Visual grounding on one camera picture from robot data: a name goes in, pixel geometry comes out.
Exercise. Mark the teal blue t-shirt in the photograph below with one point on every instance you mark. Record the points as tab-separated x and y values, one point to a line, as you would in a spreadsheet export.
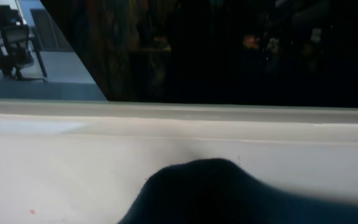
219	191

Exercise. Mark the dark window pane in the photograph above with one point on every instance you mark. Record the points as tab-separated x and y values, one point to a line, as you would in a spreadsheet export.
237	52

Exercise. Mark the black office chair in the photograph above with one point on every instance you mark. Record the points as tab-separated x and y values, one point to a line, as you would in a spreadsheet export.
15	53

